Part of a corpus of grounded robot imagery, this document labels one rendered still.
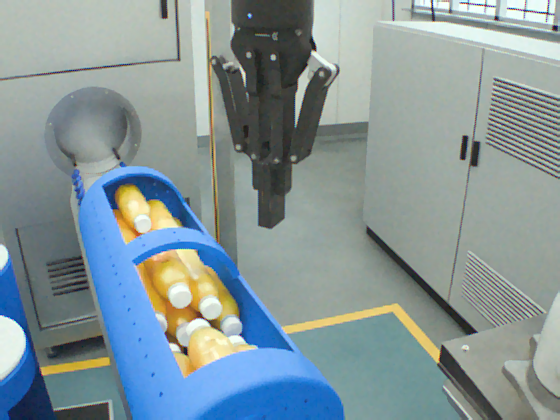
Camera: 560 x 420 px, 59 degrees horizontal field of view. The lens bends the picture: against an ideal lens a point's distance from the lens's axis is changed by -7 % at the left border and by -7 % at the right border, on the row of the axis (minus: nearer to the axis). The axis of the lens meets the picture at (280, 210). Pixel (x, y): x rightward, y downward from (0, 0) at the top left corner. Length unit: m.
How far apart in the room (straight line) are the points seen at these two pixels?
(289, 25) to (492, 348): 0.77
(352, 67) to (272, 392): 5.31
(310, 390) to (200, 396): 0.15
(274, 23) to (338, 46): 5.30
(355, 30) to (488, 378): 5.07
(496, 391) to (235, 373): 0.49
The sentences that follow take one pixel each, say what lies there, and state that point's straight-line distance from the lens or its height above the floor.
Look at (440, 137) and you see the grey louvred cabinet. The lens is 2.78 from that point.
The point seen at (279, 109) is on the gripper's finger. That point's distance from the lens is 0.49.
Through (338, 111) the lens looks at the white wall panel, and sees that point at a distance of 5.89.
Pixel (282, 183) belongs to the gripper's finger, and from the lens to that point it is 0.52.
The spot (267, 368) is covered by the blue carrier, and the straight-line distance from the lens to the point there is 0.69.
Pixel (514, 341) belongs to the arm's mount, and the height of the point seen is 1.05.
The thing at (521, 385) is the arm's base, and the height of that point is 1.06.
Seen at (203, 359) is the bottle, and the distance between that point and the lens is 0.78.
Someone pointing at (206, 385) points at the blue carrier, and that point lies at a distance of 0.68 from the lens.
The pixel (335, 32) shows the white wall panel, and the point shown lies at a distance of 5.72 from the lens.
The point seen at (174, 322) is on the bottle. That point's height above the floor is 1.08.
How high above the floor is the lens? 1.69
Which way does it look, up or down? 24 degrees down
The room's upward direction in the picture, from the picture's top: straight up
